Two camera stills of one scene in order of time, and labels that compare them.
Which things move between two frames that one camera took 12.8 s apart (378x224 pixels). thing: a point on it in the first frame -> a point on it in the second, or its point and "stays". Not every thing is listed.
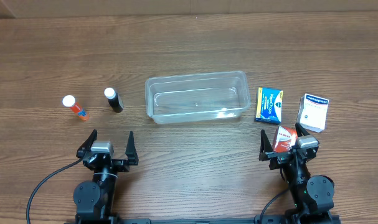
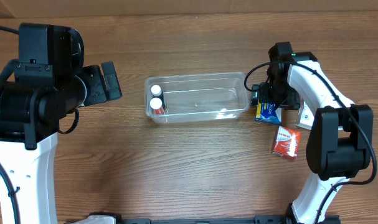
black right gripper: x=282 y=155 -> x=266 y=95
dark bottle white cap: x=114 y=99 -> x=157 y=92
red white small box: x=286 y=138 stays
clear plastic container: x=198 y=97 stays
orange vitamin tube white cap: x=69 y=101 -> x=155 y=103
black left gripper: x=119 y=162 -> x=93 y=90
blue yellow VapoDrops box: x=269 y=105 stays
